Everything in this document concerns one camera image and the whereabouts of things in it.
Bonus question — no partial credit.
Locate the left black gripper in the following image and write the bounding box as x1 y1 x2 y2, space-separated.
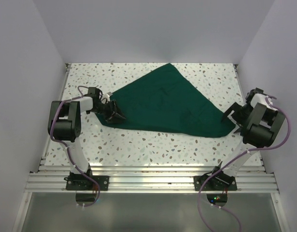
88 100 126 124

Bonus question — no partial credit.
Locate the green surgical drape cloth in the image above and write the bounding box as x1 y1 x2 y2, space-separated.
97 63 235 138

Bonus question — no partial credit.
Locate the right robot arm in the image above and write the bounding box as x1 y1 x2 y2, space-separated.
209 88 285 190

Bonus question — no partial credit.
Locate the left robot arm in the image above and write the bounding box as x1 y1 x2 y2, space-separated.
47 87 126 190

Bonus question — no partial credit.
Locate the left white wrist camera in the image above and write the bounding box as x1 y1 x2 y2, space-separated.
101 92 113 102

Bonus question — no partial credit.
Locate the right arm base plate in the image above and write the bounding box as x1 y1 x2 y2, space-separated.
193 175 238 191

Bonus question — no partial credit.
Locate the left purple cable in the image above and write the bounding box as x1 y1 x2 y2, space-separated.
49 86 102 207

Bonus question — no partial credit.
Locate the purple cable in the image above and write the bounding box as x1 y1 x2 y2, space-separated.
49 86 102 207
197 95 292 232

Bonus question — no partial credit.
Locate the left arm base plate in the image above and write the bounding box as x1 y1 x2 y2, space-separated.
64 175 110 191

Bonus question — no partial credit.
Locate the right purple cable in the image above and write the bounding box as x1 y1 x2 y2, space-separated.
197 95 292 232

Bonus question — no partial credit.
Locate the aluminium rail frame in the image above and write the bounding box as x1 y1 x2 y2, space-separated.
25 63 281 194

